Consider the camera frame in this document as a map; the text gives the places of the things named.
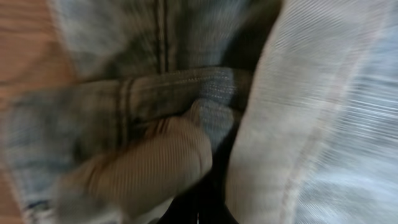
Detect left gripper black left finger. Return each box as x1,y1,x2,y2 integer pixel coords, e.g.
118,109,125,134
157,184,198,224

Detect light blue denim shorts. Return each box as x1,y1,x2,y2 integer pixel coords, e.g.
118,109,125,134
2,0,397,223

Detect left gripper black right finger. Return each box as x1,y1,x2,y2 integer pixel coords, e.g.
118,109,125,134
198,124,238,224

